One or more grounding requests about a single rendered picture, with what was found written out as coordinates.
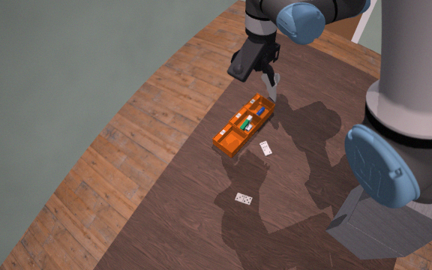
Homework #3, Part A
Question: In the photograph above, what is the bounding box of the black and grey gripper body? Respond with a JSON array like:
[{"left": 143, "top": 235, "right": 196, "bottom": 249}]
[{"left": 245, "top": 28, "right": 281, "bottom": 72}]

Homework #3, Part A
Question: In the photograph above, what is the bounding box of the white domino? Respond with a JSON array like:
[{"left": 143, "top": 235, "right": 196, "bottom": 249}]
[
  {"left": 235, "top": 193, "right": 252, "bottom": 205},
  {"left": 259, "top": 141, "right": 272, "bottom": 156}
]

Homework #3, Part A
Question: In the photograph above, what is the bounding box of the orange rack of bins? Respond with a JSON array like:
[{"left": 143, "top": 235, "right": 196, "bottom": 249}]
[{"left": 212, "top": 93, "right": 275, "bottom": 158}]

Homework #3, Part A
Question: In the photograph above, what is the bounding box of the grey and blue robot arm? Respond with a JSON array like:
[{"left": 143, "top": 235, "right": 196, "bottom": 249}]
[{"left": 227, "top": 0, "right": 432, "bottom": 209}]

